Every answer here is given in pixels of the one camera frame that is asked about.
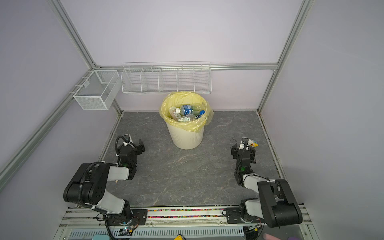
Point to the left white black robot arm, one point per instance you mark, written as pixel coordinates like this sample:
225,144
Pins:
87,188

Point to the long white wire basket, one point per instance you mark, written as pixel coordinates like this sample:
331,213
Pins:
166,77

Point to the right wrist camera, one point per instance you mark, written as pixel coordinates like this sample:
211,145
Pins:
244,143

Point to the white mesh box basket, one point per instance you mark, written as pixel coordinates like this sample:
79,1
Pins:
99,90

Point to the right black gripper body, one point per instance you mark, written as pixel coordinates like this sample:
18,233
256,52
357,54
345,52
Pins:
236,151

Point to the white bottle red cap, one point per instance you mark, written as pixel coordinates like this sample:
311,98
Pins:
175,113

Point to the cream plastic waste bin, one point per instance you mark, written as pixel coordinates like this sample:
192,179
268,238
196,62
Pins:
185,136

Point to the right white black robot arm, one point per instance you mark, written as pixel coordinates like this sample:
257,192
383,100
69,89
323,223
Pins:
275,205

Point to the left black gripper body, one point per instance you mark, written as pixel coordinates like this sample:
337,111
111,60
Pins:
137,152

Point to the yellow plastic bin liner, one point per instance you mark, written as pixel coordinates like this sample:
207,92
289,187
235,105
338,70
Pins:
176,99

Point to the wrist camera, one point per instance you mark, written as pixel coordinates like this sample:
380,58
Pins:
244,143
127,139

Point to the clear bottle green collar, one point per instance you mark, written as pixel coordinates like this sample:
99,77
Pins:
187,118

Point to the small yellow white toy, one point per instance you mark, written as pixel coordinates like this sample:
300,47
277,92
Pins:
252,143

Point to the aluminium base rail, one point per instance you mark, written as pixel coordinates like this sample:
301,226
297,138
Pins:
159,217

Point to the clear bottle blue label white cap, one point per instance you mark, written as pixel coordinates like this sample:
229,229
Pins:
184,110

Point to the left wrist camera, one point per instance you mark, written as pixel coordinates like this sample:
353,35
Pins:
127,139

